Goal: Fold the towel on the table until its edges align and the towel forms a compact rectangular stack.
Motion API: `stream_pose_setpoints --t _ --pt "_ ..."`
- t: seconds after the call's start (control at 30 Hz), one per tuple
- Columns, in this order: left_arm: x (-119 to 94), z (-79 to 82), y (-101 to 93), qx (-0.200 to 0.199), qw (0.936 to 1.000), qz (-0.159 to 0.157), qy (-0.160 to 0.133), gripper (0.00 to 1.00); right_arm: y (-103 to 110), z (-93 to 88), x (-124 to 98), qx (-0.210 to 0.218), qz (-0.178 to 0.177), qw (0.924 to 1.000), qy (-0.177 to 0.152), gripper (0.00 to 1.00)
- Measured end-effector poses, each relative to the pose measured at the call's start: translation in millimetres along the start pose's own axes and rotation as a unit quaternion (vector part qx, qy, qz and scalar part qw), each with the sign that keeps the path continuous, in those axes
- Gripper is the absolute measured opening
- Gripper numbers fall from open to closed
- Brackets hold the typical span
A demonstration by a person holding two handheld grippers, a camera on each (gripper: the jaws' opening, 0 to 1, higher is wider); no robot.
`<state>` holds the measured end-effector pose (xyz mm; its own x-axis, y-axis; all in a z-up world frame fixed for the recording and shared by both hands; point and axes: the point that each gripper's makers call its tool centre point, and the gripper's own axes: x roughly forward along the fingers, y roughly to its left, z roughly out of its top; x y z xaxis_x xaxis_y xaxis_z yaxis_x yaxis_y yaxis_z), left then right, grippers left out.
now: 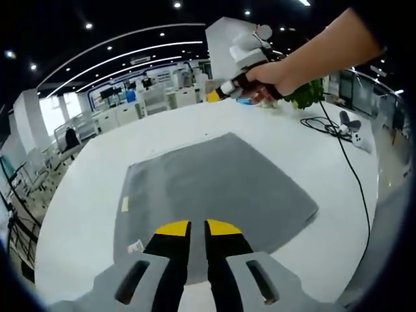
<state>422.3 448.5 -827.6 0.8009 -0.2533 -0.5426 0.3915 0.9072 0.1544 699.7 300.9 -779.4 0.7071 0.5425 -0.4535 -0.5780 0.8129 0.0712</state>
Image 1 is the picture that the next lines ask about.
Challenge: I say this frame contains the grey towel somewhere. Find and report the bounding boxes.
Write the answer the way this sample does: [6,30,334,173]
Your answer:
[112,131,320,287]

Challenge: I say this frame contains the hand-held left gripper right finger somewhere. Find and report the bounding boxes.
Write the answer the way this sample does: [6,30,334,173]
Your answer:
[204,219,306,312]

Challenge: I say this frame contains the white game controller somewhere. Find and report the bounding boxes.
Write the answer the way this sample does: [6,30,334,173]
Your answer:
[352,128,374,154]

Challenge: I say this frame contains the green potted plant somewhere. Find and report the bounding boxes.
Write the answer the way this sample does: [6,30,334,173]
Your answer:
[282,77,326,111]

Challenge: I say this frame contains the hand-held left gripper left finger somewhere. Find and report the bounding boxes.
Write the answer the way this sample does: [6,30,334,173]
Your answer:
[92,220,192,312]

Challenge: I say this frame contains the person's right hand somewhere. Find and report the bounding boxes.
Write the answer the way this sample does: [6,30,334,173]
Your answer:
[246,55,303,99]

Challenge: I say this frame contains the white table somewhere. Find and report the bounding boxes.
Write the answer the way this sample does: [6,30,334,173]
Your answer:
[34,97,381,306]

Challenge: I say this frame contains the white mesh office chair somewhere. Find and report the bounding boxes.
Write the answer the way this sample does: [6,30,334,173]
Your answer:
[144,90,167,115]

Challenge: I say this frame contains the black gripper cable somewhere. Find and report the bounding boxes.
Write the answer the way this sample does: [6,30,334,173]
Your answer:
[317,97,373,261]

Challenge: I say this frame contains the round ceiling spotlights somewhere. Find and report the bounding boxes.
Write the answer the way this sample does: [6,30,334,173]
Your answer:
[5,0,313,71]

